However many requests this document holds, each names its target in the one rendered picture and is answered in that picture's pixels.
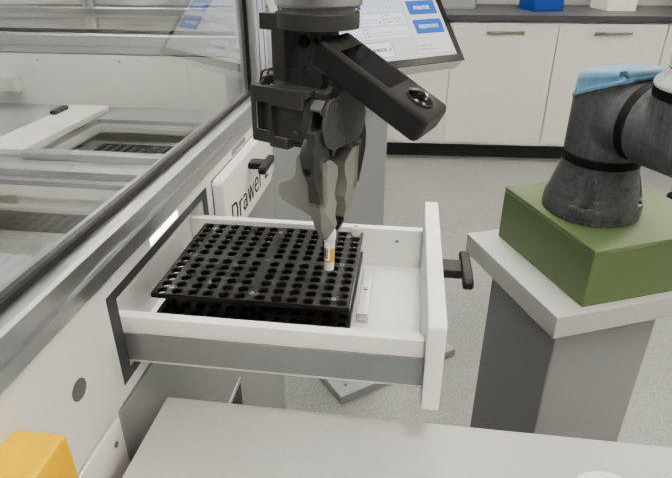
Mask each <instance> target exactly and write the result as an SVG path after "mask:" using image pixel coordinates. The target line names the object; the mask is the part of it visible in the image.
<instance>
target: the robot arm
mask: <svg viewBox="0 0 672 478"><path fill-rule="evenodd" d="M274 3H275V4H276V5H277V6H279V7H282V10H281V9H279V10H277V11H275V12H274V13H273V12H259V29H266V30H271V43H272V67H271V68H269V69H264V70H262V71H261V73H260V78H259V82H256V83H252V84H250V94H251V111H252V129H253V139H254V140H258V141H263V142H267V143H270V146H272V147H276V148H281V149H285V150H288V149H291V148H293V147H299V148H301V151H300V154H299V155H298V156H297V159H296V172H295V175H294V176H291V177H288V178H285V179H282V180H281V181H280V182H279V184H278V193H279V195H280V197H281V198H282V199H283V200H284V201H286V202H287V203H289V204H291V205H293V206H294V207H296V208H298V209H299V210H301V211H303V212H305V213H306V214H308V215H310V216H311V219H312V220H313V224H314V227H315V229H316V231H317V233H318V234H319V236H320V237H321V239H324V240H328V238H329V237H330V235H331V234H332V232H333V230H334V229H336V233H337V232H338V231H339V229H340V228H341V226H342V225H343V223H344V221H345V220H346V218H347V215H348V212H349V209H350V206H351V203H352V200H353V197H354V194H355V190H356V185H357V181H359V177H360V172H361V167H362V162H363V158H364V152H365V145H366V126H365V116H366V111H365V106H366V107H367V108H369V109H370V110H371V111H372V112H374V113H375V114H376V115H378V116H379V117H380V118H382V119H383V120H384V121H385V122H387V123H388V124H389V125H391V126H392V127H393V128H395V129H396V130H397V131H399V132H400V133H401V134H402V135H404V136H405V137H406V138H408V139H409V140H411V141H416V140H418V139H420V138H421V137H422V136H424V135H425V134H427V133H428V132H429V131H431V130H432V129H433V128H435V127H436V126H437V125H438V123H439V122H440V120H441V119H442V117H443V116H444V114H445V112H446V105H445V104H444V103H443V102H441V101H440V100H439V99H437V98H436V97H435V96H433V95H432V94H431V93H429V92H428V91H427V90H425V89H424V88H423V87H421V86H420V85H418V84H417V83H416V82H414V81H413V80H412V79H410V78H409V77H408V76H406V75H405V74H404V73H402V72H401V71H400V70H398V69H397V68H396V67H394V66H393V65H391V64H390V63H389V62H387V61H386V60H385V59H383V58H382V57H381V56H379V55H378V54H377V53H375V52H374V51H373V50H371V49H370V48H369V47H367V46H366V45H364V44H363V43H362V42H360V41H359V40H358V39H356V38H355V37H354V36H352V35H351V34H350V33H343V34H340V35H339V32H340V31H350V30H355V29H358V28H359V26H360V11H358V10H356V8H359V7H360V6H361V5H362V4H363V0H274ZM266 70H267V75H265V76H262V75H263V72H264V71H266ZM269 71H273V73H272V74H269ZM270 84H273V85H270ZM572 97H573V99H572V104H571V110H570V115H569V120H568V125H567V130H566V136H565V141H564V146H563V151H562V156H561V160H560V161H559V163H558V165H557V167H556V168H555V170H554V172H553V174H552V176H551V178H550V180H549V182H548V183H547V184H546V186H545V188H544V191H543V196H542V204H543V206H544V207H545V209H546V210H548V211H549V212H550V213H552V214H553V215H555V216H557V217H559V218H561V219H564V220H566V221H569V222H572V223H576V224H580V225H584V226H590V227H598V228H619V227H626V226H629V225H632V224H634V223H636V222H637V221H638V220H639V219H640V216H641V213H642V209H643V198H642V184H641V175H640V169H641V166H643V167H646V168H648V169H651V170H653V171H656V172H658V173H661V174H663V175H666V176H668V177H671V178H672V54H671V60H670V65H669V66H668V67H667V68H666V69H665V68H664V67H662V66H657V65H642V64H620V65H602V66H594V67H589V68H586V69H584V70H583V71H582V72H581V73H580V74H579V75H578V78H577V82H576V86H575V90H574V92H573V93H572ZM256 101H257V110H256ZM257 120H258V128H257Z"/></svg>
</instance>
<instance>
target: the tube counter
mask: <svg viewBox="0 0 672 478"><path fill-rule="evenodd" d="M395 9H402V8H401V5H400V3H399V0H363V4H362V5H361V6H360V7H359V8H356V10H358V11H360V12H362V11H378V10H395Z"/></svg>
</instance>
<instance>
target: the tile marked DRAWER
mask: <svg viewBox="0 0 672 478"><path fill-rule="evenodd" d="M364 45H366V46H367V47H369V48H370V49H371V50H373V51H374V52H375V53H377V54H378V55H379V56H381V57H382V58H392V57H397V56H396V54H395V51H394V48H393V46H392V43H391V41H387V42H376V43H365V44H364Z"/></svg>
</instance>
